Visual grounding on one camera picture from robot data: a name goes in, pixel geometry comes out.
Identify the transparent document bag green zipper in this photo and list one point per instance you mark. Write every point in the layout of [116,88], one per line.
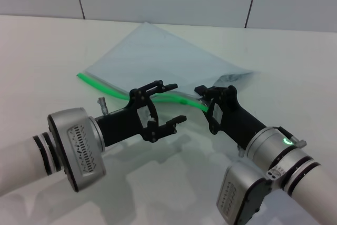
[100,84]

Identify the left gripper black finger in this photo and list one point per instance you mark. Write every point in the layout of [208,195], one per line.
[158,86]
[163,130]

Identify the white paper sheets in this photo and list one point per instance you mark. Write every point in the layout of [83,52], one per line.
[158,59]

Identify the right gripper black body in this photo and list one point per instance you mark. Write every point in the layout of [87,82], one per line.
[231,119]

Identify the green zipper slider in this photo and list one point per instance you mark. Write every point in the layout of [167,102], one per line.
[182,101]

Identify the right robot arm silver white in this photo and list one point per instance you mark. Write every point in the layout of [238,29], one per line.
[289,161]

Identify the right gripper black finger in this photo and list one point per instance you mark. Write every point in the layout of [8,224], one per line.
[210,92]
[211,122]

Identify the left robot arm silver white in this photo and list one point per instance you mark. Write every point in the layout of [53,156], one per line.
[26,156]

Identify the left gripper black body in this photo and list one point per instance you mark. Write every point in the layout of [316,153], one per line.
[123,125]

